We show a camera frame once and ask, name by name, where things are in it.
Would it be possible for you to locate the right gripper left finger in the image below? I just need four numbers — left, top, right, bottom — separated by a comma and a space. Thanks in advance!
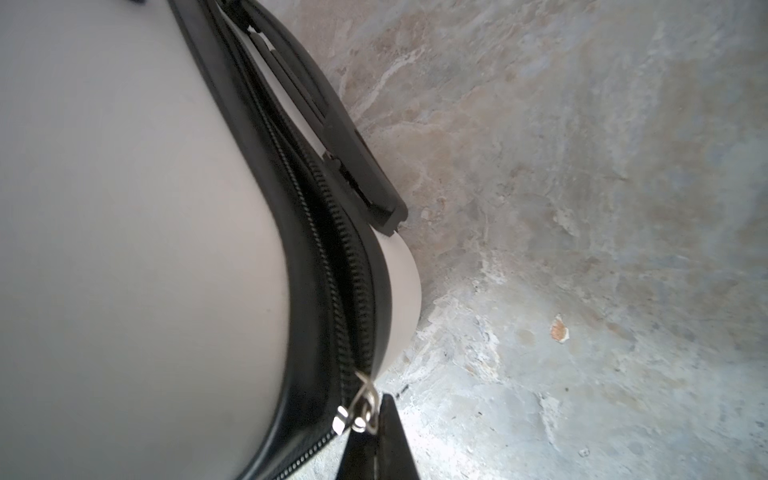
336, 431, 378, 480

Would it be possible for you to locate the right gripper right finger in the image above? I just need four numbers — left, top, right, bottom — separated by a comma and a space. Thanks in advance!
376, 394, 420, 480

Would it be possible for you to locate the black and white suitcase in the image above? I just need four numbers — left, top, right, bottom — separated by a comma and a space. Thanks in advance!
1, 1, 421, 479

